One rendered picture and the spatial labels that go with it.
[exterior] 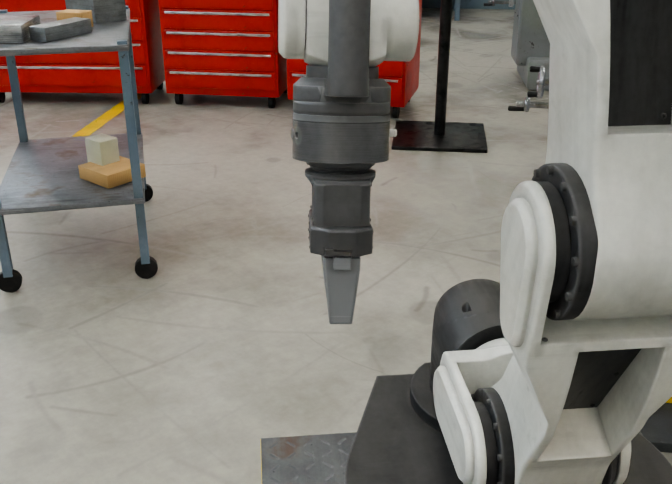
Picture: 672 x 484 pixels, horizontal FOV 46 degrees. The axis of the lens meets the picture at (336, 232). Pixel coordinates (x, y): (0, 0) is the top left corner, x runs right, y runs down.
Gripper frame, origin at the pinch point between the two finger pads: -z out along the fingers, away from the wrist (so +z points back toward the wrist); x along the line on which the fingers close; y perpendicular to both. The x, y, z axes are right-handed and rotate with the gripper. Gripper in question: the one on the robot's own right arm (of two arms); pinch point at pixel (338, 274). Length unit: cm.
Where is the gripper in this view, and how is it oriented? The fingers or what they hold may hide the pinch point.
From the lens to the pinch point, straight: 75.5
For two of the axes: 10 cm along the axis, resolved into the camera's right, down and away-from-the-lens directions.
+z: 0.2, -9.8, -2.0
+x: 0.5, 2.0, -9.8
